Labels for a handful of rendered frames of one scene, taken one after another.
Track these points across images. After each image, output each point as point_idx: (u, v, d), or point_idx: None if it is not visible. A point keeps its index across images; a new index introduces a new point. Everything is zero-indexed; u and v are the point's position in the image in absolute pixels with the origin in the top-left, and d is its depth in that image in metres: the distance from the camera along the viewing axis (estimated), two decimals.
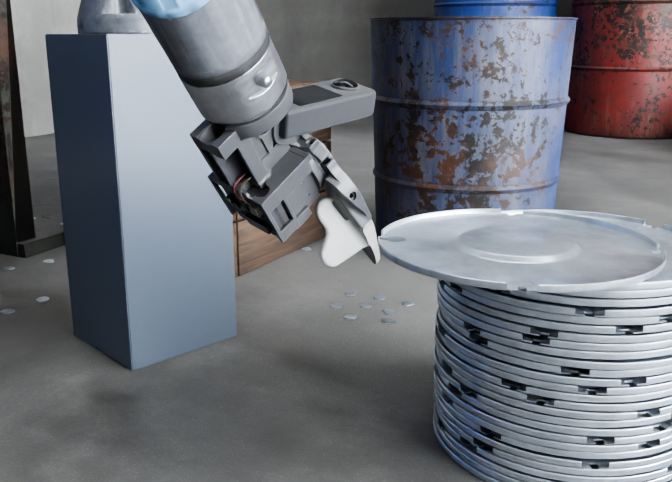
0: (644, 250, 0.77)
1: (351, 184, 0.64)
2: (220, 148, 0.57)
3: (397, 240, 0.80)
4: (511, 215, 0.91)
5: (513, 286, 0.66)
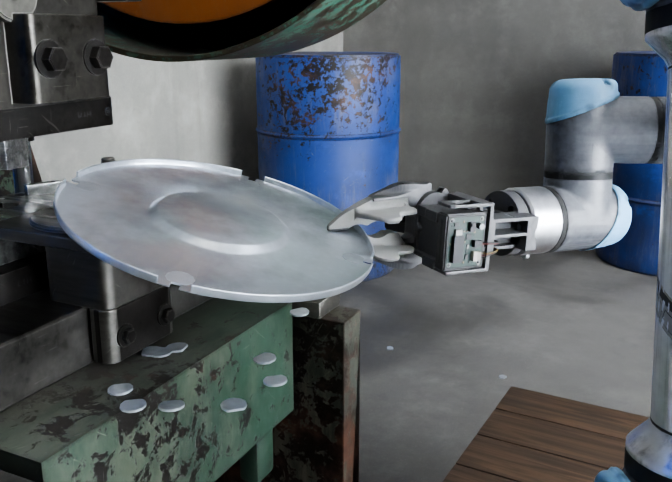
0: (82, 187, 0.68)
1: (399, 266, 0.79)
2: (532, 250, 0.78)
3: (351, 256, 0.69)
4: (177, 281, 0.56)
5: (257, 182, 0.81)
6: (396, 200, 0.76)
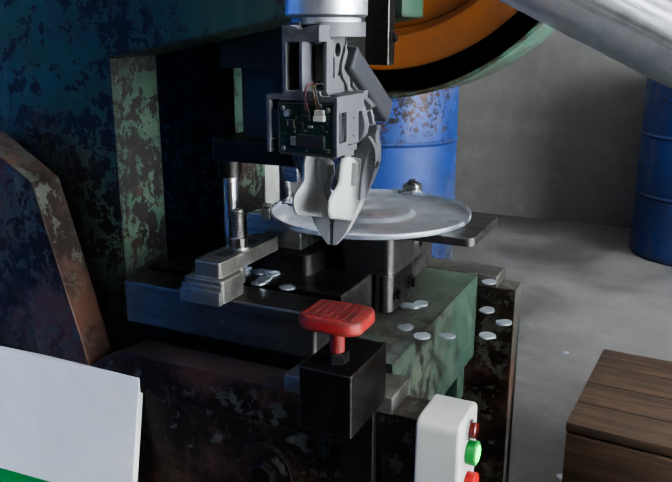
0: None
1: (380, 155, 0.71)
2: (320, 27, 0.63)
3: (453, 221, 1.04)
4: None
5: (407, 195, 1.21)
6: None
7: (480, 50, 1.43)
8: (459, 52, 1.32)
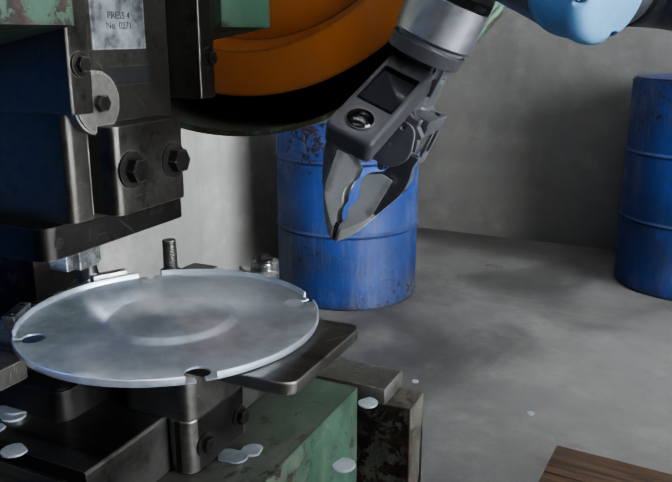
0: None
1: None
2: None
3: (150, 281, 0.84)
4: (300, 302, 0.78)
5: None
6: (389, 189, 0.72)
7: None
8: None
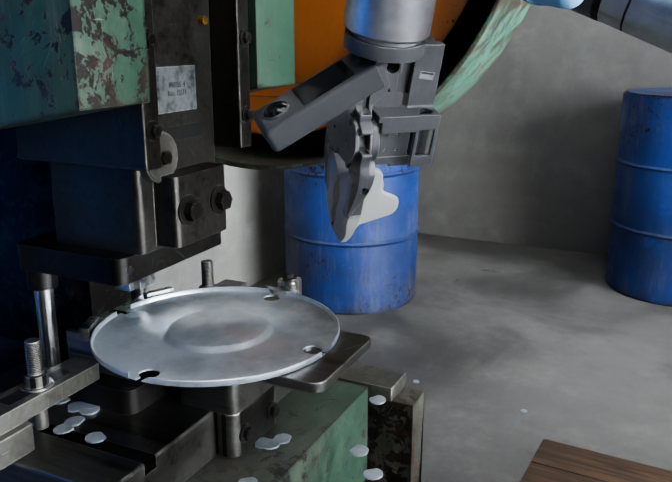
0: None
1: (326, 139, 0.74)
2: None
3: None
4: (129, 313, 0.94)
5: None
6: (364, 189, 0.69)
7: None
8: None
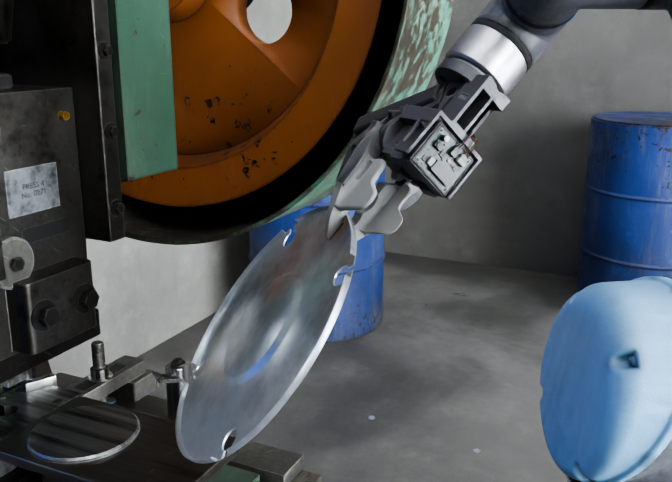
0: None
1: (410, 197, 0.78)
2: (508, 102, 0.72)
3: None
4: None
5: None
6: (361, 165, 0.73)
7: (295, 177, 1.20)
8: None
